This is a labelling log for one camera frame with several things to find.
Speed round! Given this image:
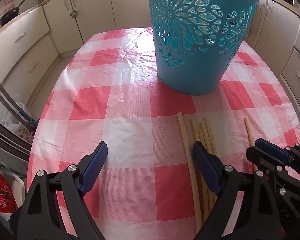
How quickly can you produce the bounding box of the blue perforated plastic basket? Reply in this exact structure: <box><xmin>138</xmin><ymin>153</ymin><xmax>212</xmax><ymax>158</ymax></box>
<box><xmin>148</xmin><ymin>0</ymin><xmax>259</xmax><ymax>95</ymax></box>

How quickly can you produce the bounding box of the red white checkered tablecloth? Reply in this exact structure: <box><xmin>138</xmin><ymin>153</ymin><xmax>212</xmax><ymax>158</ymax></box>
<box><xmin>27</xmin><ymin>28</ymin><xmax>300</xmax><ymax>239</ymax></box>

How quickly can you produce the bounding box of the black frying pan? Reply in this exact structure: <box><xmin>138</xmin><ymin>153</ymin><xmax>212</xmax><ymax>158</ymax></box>
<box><xmin>0</xmin><ymin>0</ymin><xmax>26</xmax><ymax>27</ymax></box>

